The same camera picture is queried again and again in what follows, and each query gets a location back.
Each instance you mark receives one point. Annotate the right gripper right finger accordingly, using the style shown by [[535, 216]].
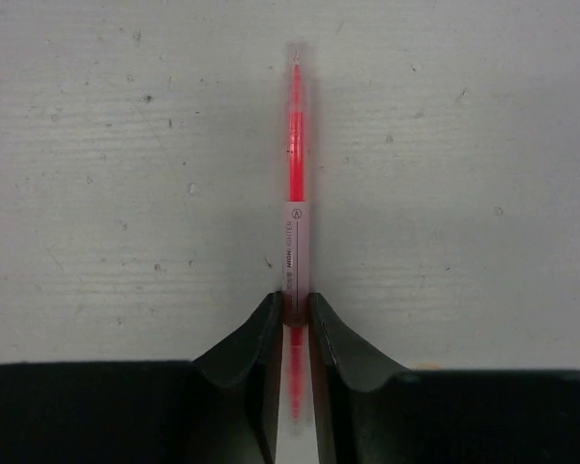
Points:
[[369, 408]]

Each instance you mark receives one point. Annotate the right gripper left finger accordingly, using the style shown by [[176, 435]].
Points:
[[221, 407]]

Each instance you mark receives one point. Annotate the pink pen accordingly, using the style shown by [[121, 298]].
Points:
[[296, 222]]

